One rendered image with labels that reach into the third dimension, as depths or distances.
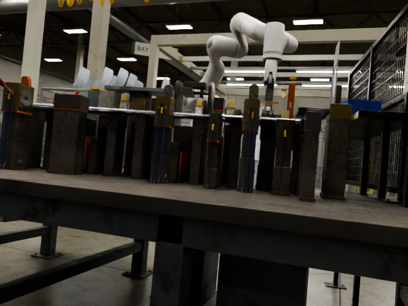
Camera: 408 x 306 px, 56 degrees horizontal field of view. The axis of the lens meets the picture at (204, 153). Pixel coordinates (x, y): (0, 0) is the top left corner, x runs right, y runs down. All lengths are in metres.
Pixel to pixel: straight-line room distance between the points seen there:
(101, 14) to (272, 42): 8.53
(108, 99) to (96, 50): 7.87
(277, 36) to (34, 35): 4.46
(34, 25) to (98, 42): 4.17
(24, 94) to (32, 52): 3.95
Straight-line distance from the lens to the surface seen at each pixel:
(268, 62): 1.69
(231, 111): 1.85
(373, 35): 7.90
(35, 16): 5.89
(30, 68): 5.72
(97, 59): 9.76
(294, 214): 0.87
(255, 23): 1.88
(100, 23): 10.00
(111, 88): 2.16
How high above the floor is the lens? 0.79
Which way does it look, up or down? 2 degrees up
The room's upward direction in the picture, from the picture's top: 5 degrees clockwise
